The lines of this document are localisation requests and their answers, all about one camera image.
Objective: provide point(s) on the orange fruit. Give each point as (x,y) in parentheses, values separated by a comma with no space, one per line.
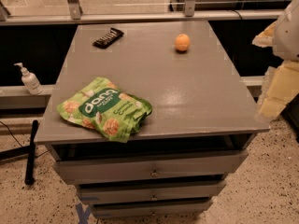
(182,42)

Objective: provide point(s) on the green rice chip bag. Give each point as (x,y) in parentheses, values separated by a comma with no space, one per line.
(104,107)

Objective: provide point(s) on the grey drawer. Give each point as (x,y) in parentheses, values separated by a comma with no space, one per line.
(150,208)
(152,192)
(146,168)

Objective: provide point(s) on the black chocolate bar wrapper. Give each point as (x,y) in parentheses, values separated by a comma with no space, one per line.
(108,39)

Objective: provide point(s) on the grey drawer cabinet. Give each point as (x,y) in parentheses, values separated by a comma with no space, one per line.
(199,102)

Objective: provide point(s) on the black stand leg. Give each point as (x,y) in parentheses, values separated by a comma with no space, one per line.
(29,151)

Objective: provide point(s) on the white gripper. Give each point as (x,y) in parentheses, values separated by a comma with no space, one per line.
(288,36)

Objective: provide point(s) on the bottom grey drawer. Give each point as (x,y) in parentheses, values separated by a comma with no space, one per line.
(150,208)

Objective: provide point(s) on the top grey drawer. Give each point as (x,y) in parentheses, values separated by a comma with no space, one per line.
(146,168)

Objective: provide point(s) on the white pump sanitizer bottle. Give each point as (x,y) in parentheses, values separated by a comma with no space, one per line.
(29,80)

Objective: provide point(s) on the middle grey drawer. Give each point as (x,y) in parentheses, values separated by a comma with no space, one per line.
(152,192)

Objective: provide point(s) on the grey metal railing frame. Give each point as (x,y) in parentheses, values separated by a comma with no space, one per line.
(40,12)

